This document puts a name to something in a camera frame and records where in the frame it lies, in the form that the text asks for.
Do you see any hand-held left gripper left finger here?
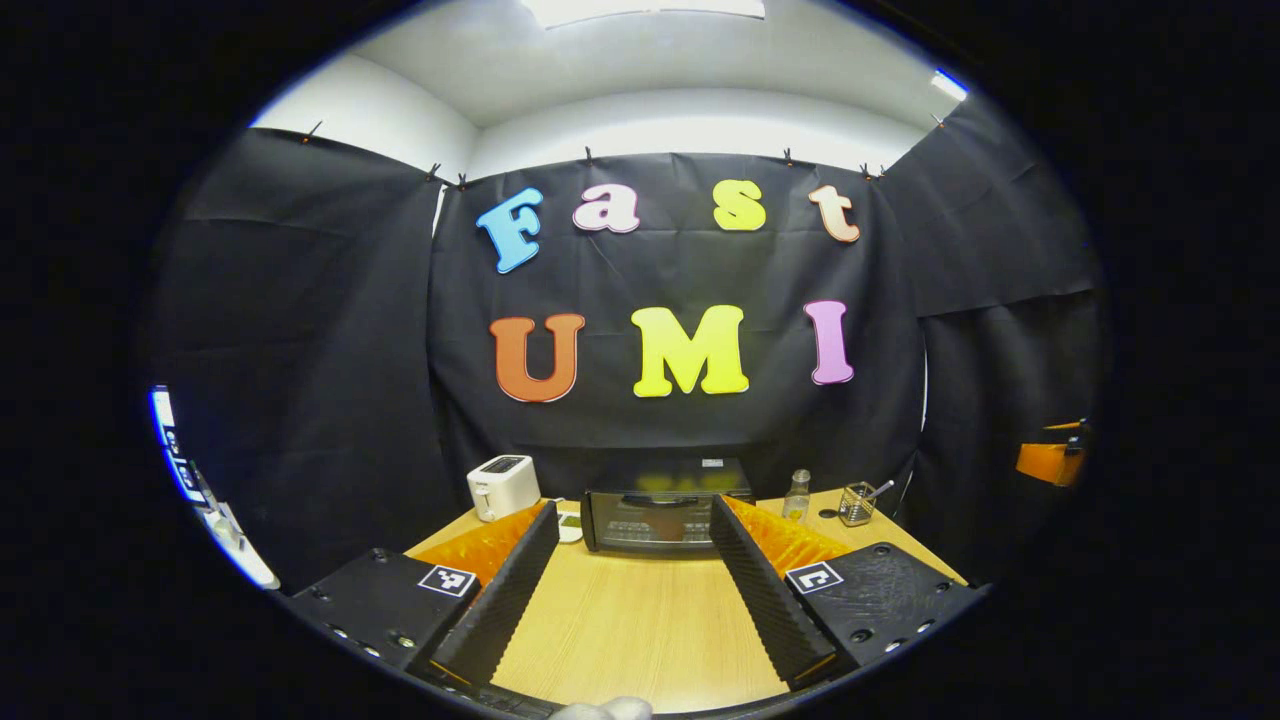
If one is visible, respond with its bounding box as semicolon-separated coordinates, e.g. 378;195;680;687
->
285;500;561;698

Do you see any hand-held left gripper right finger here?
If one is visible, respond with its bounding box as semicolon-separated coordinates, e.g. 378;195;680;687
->
708;492;996;693

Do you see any black electric oven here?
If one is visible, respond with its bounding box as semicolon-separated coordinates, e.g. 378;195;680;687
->
581;458;756;557

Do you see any white toaster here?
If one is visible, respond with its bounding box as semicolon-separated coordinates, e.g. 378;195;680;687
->
466;455;542;523

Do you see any black backdrop cloth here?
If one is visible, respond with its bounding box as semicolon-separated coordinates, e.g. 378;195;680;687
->
140;95;1111;601

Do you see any large ceiling light panel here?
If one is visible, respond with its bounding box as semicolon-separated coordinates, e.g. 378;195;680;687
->
520;0;767;30

